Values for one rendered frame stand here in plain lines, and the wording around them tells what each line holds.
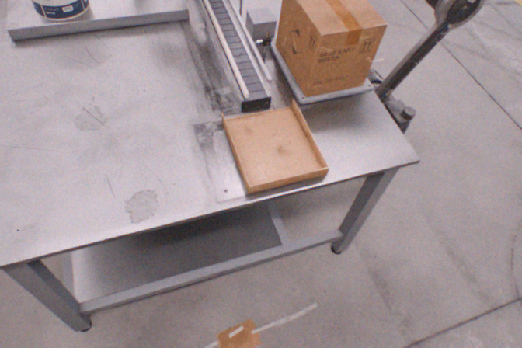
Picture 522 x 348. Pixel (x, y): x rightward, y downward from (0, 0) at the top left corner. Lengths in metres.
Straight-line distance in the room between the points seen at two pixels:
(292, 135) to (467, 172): 1.54
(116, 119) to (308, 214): 1.17
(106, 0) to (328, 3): 0.91
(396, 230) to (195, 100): 1.32
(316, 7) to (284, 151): 0.48
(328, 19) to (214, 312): 1.31
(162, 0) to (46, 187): 0.91
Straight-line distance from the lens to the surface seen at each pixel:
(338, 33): 1.30
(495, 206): 2.63
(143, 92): 1.47
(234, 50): 1.55
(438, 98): 3.03
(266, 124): 1.36
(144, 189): 1.22
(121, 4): 1.80
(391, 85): 2.24
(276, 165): 1.26
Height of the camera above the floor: 1.85
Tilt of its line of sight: 53 degrees down
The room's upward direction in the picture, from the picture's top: 9 degrees clockwise
